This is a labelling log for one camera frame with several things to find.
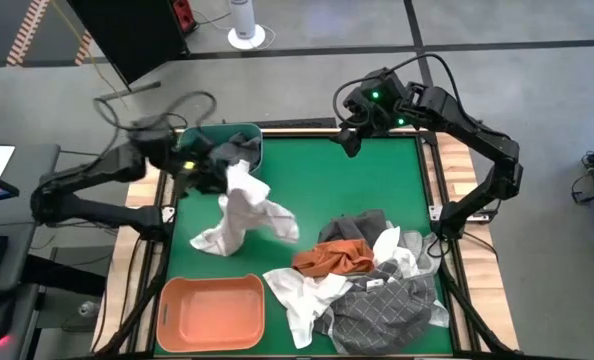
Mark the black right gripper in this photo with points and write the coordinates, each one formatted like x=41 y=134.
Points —
x=377 y=102

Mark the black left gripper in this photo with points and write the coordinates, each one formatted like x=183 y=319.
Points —
x=202 y=167

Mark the teal plastic basket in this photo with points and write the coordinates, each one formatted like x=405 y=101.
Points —
x=227 y=128

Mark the cream towel with brown stripes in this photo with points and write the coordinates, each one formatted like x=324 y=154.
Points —
x=242 y=210

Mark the orange microfiber towel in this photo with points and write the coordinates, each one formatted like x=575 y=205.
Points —
x=334 y=257

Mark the orange plastic basket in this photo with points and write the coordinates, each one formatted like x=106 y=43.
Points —
x=209 y=315

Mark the dark grey white-checked towel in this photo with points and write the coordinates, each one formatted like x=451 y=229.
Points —
x=382 y=315

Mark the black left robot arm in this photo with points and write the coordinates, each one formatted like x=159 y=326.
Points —
x=77 y=175

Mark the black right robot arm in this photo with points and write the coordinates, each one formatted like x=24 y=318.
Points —
x=477 y=130

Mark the black ribbed bar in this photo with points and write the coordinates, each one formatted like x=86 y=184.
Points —
x=302 y=123

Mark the black standing panel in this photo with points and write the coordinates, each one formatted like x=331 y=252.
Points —
x=127 y=35

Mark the white tower device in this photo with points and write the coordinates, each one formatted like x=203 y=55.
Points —
x=243 y=20

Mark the red floor device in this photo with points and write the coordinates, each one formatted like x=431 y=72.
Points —
x=183 y=12

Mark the black box under desk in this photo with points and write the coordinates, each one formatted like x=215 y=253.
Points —
x=67 y=275

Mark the grey desk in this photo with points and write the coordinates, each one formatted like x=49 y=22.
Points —
x=27 y=200

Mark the wood and black table frame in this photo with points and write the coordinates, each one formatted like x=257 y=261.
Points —
x=482 y=280

